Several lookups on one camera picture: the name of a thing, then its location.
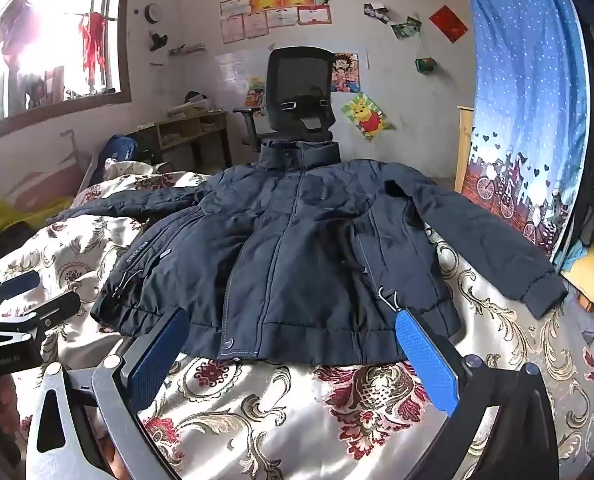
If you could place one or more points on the blue backpack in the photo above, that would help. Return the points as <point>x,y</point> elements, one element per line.
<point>117,150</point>

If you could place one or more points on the red hanging garment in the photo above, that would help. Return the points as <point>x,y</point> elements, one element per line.
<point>92,40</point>

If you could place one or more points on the brown framed window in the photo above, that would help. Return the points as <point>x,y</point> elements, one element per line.
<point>52,35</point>

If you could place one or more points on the red paper envelope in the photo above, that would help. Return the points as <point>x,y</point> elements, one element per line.
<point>449,23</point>

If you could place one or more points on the black mesh office chair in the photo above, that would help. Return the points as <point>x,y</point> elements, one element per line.
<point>299,75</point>

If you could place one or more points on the floral patterned blanket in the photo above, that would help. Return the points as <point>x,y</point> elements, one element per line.
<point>257,410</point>

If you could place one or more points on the blue printed curtain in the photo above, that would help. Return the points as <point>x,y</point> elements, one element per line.
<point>522,85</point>

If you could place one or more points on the wooden board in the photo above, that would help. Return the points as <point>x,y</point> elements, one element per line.
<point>464,145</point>

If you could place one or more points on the yellow bear wall poster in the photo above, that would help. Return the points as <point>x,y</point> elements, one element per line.
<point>367,116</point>

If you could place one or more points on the cartoon character wall poster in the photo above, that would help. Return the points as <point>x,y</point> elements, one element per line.
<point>346,72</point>

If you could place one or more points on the black and white photo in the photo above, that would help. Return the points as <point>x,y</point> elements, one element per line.
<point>377,13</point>

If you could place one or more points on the black wall hook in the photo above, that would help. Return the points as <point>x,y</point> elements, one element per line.
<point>158,41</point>

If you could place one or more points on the navy padded jacket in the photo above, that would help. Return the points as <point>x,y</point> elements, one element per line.
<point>302,240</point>

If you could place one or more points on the group of wall certificates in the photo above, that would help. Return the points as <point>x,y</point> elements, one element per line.
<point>277,5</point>

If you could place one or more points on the small wall shelf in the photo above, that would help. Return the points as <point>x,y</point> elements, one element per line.
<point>187,49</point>

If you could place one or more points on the small green box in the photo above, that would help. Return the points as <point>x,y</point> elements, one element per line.
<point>425,64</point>

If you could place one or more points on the stack of papers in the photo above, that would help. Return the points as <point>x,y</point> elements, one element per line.
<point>187,110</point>

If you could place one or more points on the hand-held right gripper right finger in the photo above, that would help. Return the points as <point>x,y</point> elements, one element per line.
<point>424,360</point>

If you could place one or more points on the wooden desk with shelf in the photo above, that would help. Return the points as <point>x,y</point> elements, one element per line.
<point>192,125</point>

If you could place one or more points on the round white wall device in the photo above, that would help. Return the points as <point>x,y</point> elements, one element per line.
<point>153,12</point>

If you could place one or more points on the dark item on desk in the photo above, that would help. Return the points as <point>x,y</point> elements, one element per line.
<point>199,100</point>

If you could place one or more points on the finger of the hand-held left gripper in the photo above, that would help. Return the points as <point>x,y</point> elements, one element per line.
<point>17,284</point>
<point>54,310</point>

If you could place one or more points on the green photo print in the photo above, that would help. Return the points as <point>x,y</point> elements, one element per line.
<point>407,28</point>

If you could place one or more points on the yellow bed sheet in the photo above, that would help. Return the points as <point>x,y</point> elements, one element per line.
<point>592,270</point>

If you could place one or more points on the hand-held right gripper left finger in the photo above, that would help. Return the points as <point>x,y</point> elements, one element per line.
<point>157,355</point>

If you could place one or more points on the orange cartoon wall poster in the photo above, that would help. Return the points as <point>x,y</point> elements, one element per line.
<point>255,97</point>

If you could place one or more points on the yellow cloth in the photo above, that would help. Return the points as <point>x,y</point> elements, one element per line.
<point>22,212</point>

